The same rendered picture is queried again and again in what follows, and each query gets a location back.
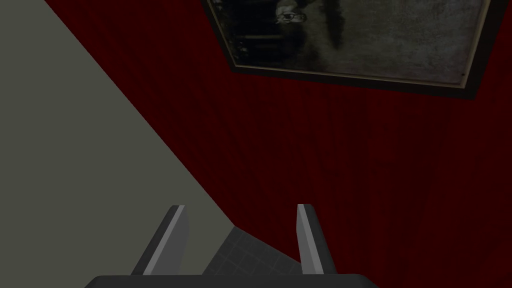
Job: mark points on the dark framed wall picture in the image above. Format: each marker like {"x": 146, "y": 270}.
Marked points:
{"x": 360, "y": 40}

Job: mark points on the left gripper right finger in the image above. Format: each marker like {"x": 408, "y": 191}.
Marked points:
{"x": 312, "y": 248}

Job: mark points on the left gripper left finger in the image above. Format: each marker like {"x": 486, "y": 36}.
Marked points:
{"x": 164, "y": 246}

